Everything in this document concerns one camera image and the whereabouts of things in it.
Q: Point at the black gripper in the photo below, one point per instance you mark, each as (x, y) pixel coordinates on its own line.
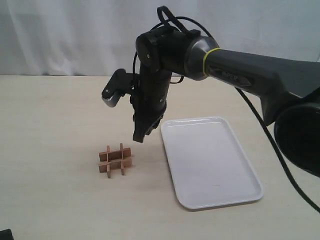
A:
(150, 101)

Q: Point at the notched wooden piece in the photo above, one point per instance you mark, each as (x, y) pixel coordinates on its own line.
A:
(114, 165)
(108, 171)
(115, 155)
(122, 166)

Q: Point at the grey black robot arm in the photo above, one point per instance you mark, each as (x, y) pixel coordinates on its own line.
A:
(289, 90)

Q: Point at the white plastic tray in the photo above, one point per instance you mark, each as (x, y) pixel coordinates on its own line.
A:
(208, 166)

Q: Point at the white backdrop curtain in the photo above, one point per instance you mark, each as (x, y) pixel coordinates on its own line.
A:
(95, 37)

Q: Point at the black object bottom left corner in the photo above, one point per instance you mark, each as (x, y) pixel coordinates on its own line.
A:
(6, 232)

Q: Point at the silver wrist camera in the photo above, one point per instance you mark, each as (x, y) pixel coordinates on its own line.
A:
(119, 85)

